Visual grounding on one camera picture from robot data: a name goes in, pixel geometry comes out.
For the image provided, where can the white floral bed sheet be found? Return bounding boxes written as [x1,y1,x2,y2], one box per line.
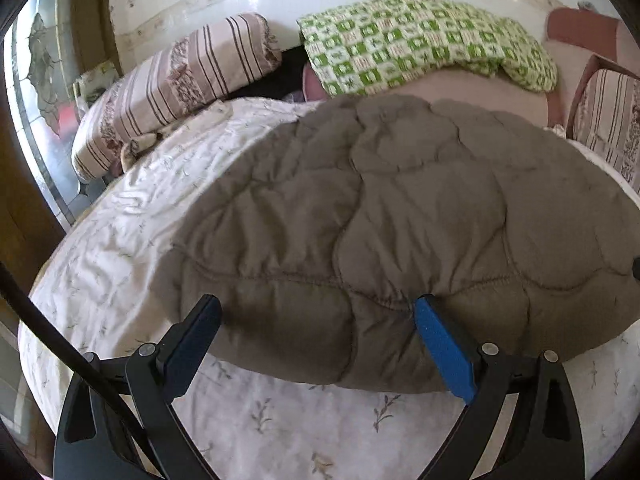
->
[17,97,640,480]

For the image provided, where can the striped floral seat cushion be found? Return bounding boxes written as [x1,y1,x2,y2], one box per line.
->
[569,55,640,190]

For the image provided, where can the black cable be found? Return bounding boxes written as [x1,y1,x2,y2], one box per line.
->
[0,262,157,480]

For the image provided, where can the olive quilted hooded jacket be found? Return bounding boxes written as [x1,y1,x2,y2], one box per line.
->
[155,94,640,395]

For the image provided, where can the printed paper bag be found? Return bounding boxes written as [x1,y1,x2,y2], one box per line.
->
[74,60,122,111]

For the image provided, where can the striped floral bolster pillow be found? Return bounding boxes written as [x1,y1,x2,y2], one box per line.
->
[71,12,283,183]

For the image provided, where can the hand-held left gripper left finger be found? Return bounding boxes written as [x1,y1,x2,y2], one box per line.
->
[54,296,222,480]

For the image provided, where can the green checkered quilt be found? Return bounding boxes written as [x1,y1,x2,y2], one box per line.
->
[297,0,558,98]

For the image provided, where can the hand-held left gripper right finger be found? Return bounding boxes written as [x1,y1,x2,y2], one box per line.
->
[414,296,585,480]

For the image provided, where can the dark clothing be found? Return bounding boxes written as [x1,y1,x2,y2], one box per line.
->
[225,45,309,104]

